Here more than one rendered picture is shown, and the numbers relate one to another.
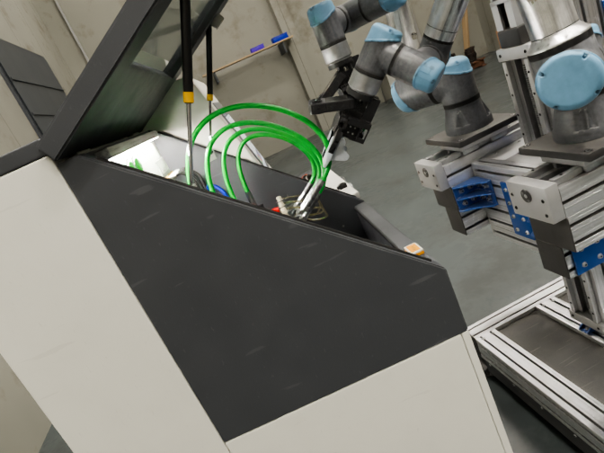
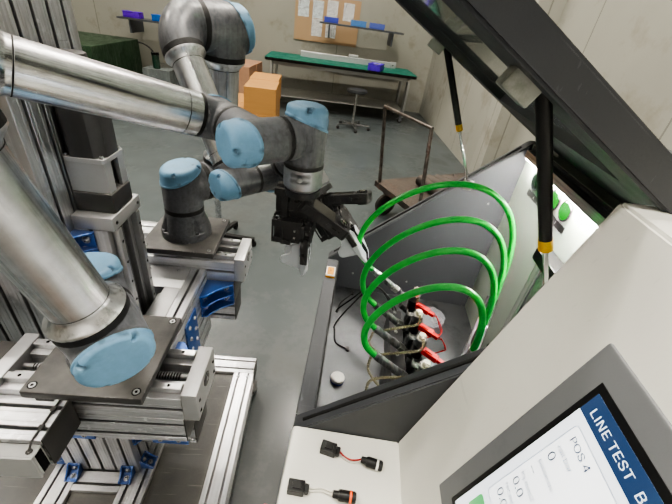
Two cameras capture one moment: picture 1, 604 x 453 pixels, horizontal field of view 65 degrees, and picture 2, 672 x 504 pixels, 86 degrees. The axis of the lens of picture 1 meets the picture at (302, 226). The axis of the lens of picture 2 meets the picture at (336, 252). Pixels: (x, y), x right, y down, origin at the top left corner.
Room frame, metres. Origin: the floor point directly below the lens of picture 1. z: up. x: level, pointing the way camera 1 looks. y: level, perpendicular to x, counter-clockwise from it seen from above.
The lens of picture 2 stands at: (1.99, -0.18, 1.70)
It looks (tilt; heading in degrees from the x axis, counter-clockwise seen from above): 33 degrees down; 181
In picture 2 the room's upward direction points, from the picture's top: 8 degrees clockwise
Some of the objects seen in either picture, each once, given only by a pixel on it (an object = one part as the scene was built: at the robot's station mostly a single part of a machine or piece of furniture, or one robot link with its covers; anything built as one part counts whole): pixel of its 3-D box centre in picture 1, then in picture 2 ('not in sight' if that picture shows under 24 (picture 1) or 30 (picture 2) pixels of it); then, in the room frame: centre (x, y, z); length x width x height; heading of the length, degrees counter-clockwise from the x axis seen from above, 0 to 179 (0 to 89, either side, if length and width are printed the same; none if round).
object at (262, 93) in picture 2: not in sight; (248, 108); (-3.27, -1.82, 0.40); 1.32 x 0.94 x 0.79; 6
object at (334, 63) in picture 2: not in sight; (339, 84); (-5.77, -0.77, 0.51); 2.81 x 1.12 x 1.02; 96
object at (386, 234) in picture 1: (395, 252); (320, 337); (1.22, -0.21, 0.87); 0.62 x 0.04 x 0.16; 0
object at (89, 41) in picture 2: not in sight; (66, 58); (-4.91, -5.68, 0.38); 1.91 x 1.75 x 0.75; 96
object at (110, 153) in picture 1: (134, 143); (574, 193); (1.21, 0.29, 1.43); 0.54 x 0.03 x 0.02; 0
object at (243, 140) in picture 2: (350, 16); (250, 139); (1.40, -0.37, 1.50); 0.11 x 0.11 x 0.08; 45
